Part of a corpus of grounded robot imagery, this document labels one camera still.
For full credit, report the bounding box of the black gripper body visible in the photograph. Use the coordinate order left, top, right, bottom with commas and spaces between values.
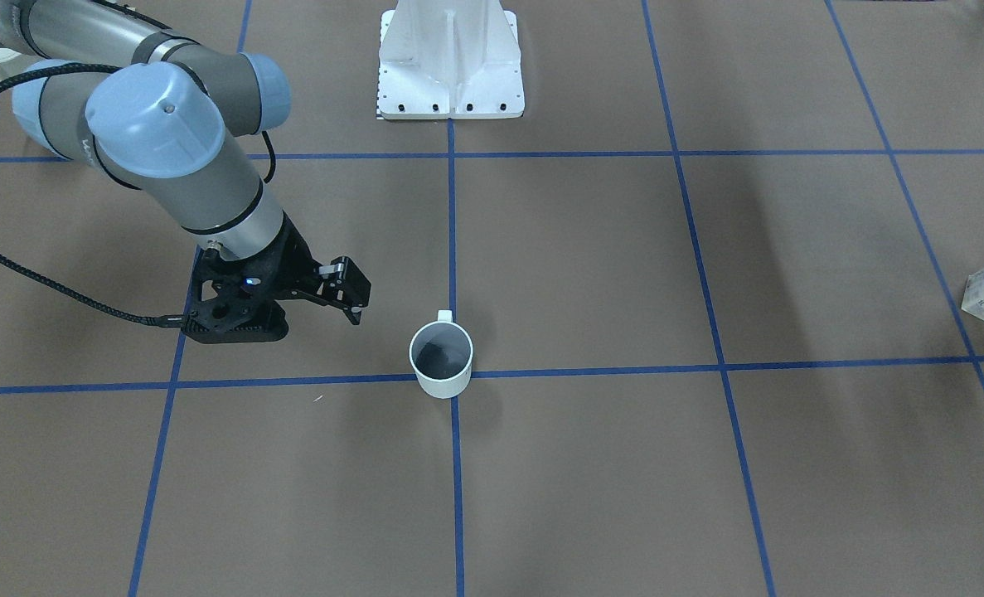
210, 212, 330, 306

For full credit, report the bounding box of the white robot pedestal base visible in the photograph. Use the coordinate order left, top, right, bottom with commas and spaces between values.
376, 1, 526, 120

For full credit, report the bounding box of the white mug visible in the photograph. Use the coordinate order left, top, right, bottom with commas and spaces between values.
408, 309, 475, 400

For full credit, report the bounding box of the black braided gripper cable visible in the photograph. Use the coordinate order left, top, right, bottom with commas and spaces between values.
0, 61, 277, 328

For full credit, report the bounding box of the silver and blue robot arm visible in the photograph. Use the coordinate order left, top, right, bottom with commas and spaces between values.
0, 1, 371, 343

